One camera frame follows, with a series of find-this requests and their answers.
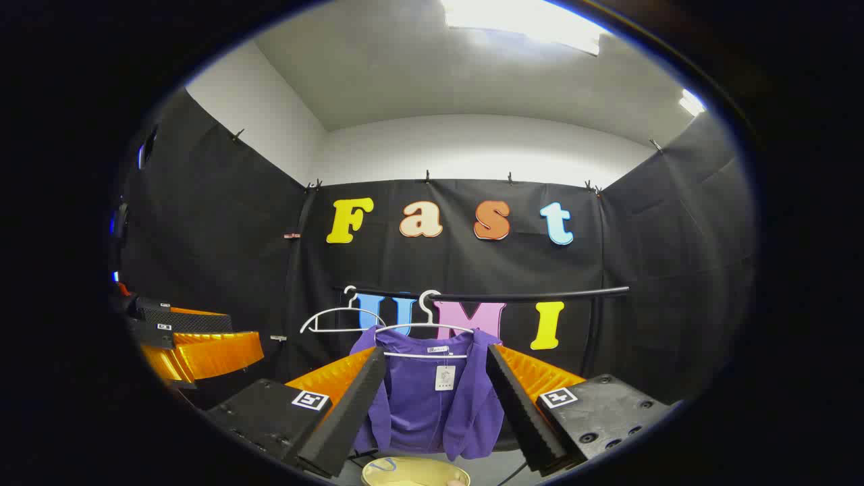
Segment purple ribbed knit garment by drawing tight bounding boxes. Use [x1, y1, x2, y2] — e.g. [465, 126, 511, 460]
[349, 326, 506, 461]

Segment black backdrop cloth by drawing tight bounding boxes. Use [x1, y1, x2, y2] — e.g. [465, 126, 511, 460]
[111, 88, 757, 406]

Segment row of black backdrop clips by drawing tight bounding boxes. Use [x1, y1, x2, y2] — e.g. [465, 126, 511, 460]
[232, 128, 666, 198]

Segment white clothes hanger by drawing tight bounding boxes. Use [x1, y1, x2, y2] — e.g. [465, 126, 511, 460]
[300, 285, 387, 335]
[373, 290, 479, 359]

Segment black clothes rack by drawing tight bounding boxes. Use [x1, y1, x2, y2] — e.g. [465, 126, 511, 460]
[334, 285, 630, 362]

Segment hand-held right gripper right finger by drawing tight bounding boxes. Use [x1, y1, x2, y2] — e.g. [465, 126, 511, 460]
[486, 344, 681, 477]

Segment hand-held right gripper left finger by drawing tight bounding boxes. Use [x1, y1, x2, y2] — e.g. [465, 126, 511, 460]
[202, 346, 387, 480]

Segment beige round laundry hamper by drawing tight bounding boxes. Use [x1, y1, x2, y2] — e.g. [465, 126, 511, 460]
[361, 456, 471, 486]

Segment large ceiling light panel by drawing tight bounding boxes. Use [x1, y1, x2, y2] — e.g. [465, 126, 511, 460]
[442, 0, 601, 56]

